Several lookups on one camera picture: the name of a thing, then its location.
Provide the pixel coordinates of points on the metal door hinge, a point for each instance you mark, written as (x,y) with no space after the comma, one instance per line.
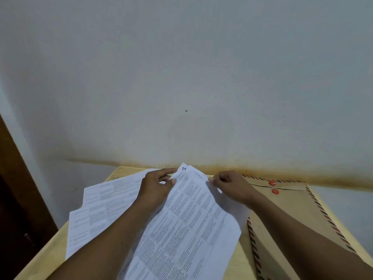
(28,240)

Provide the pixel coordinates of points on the person's right forearm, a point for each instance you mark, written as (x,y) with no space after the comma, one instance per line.
(306,239)

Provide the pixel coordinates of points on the person's left forearm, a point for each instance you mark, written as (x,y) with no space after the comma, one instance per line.
(102,250)

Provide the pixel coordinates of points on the person's right hand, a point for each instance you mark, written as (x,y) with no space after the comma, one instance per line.
(236,188)

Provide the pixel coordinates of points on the person's left hand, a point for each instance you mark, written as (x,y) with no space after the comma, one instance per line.
(153,192)

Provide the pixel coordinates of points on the dark wooden door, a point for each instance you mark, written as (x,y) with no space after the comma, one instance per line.
(11,239)

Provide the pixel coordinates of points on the brown wooden door frame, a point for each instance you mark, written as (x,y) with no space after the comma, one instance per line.
(20,174)

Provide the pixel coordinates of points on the pile of printed white papers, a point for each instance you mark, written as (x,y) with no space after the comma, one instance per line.
(102,201)

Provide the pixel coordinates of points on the brown envelope with striped edge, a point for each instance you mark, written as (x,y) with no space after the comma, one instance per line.
(291,201)

